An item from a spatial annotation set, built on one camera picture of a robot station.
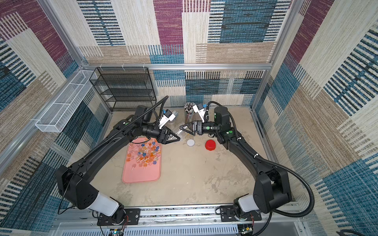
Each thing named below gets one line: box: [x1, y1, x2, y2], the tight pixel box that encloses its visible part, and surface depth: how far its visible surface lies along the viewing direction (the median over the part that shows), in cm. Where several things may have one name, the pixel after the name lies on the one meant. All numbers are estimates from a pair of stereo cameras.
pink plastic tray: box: [122, 137, 162, 184], surface depth 93 cm
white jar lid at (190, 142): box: [186, 138, 195, 147], surface depth 102 cm
